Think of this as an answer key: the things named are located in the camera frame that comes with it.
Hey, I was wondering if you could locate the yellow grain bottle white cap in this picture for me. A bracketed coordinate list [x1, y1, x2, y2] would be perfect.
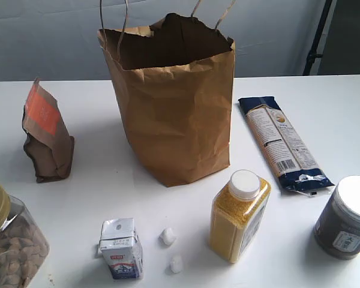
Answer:
[209, 170, 271, 263]

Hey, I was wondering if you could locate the large brown paper bag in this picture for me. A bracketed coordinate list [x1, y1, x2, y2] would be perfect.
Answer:
[98, 13, 235, 187]

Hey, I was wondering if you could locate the upper white crumpled paper ball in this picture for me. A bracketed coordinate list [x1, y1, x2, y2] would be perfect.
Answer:
[160, 227, 177, 246]

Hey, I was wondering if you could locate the white crumpled paper ball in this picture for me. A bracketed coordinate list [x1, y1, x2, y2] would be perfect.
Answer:
[169, 255, 184, 274]
[160, 227, 177, 246]

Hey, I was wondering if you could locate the small white milk carton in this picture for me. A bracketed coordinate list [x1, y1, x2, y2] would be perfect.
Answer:
[98, 218, 143, 280]

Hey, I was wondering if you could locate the lower white crumpled paper ball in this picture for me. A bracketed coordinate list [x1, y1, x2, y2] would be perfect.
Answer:
[169, 255, 184, 274]

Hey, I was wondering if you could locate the blue pasta package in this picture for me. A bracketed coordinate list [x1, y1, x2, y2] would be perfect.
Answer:
[239, 96, 334, 196]

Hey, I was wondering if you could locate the brown pouch with orange label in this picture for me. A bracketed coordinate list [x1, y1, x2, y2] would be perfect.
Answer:
[22, 78, 75, 183]

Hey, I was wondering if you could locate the black stand pole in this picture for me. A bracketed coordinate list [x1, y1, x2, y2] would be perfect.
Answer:
[302, 0, 333, 76]

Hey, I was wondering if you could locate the dark jar with white lid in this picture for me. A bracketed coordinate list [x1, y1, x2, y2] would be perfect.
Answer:
[314, 175, 360, 260]

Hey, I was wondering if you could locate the clear nut jar gold lid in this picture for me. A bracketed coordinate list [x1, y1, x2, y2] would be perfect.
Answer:
[0, 186, 50, 287]

